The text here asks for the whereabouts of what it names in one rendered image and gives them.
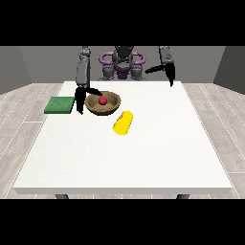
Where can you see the grey robot trunk purple rings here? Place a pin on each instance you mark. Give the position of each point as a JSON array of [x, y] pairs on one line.
[[122, 65]]

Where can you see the small red ball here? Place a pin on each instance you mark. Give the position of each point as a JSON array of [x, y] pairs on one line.
[[102, 100]]

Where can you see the brown wooden bowl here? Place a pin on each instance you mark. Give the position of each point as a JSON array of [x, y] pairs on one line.
[[103, 103]]

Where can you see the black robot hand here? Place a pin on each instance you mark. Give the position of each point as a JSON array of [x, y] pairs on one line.
[[79, 97], [169, 71]]

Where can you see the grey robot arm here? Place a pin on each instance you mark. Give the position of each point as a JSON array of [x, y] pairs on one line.
[[165, 55], [83, 68]]

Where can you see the green square pad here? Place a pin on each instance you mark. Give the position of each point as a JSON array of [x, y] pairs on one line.
[[59, 105]]

